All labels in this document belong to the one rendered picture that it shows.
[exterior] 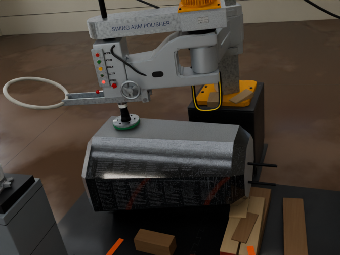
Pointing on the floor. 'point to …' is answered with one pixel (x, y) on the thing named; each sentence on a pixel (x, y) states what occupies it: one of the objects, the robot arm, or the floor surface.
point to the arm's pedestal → (31, 226)
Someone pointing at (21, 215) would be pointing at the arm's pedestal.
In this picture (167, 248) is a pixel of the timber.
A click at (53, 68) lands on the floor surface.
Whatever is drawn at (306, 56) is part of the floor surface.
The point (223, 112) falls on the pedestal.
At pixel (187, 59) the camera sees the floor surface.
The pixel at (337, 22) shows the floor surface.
